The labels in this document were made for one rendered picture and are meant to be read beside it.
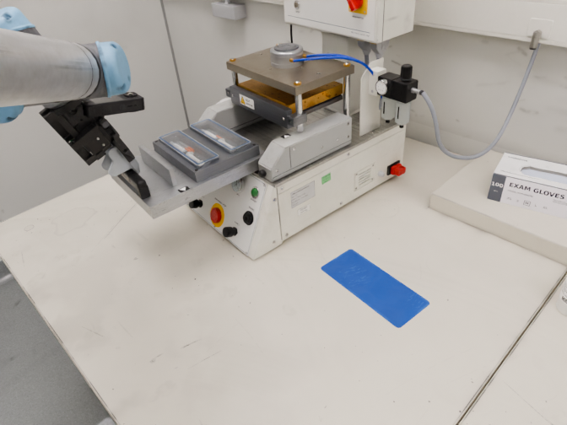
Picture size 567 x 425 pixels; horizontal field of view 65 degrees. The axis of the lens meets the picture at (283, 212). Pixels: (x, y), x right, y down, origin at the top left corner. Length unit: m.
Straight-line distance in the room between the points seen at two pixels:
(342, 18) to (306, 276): 0.61
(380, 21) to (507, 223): 0.54
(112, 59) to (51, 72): 0.16
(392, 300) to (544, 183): 0.45
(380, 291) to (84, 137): 0.66
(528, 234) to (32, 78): 0.99
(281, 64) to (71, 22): 1.39
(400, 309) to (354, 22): 0.65
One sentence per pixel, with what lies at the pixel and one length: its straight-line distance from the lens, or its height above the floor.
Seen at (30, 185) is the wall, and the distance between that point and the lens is 2.43.
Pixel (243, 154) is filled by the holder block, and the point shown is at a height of 0.99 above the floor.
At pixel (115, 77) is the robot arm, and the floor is 1.26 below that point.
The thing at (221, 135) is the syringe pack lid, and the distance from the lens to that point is 1.05.
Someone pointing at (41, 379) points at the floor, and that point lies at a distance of 2.05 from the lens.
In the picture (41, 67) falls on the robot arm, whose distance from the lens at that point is 0.54.
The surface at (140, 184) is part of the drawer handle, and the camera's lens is 0.92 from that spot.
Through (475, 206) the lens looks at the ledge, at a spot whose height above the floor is 0.80.
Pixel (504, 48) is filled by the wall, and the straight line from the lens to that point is 1.36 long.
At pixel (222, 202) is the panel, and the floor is 0.82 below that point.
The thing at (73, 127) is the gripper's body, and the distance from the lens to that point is 0.90.
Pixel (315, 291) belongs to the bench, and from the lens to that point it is 0.98.
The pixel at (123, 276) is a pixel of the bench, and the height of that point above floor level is 0.75.
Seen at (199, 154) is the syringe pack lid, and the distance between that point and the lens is 0.98.
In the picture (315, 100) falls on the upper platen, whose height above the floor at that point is 1.04.
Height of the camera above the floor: 1.46
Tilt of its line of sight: 36 degrees down
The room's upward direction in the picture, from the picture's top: 5 degrees counter-clockwise
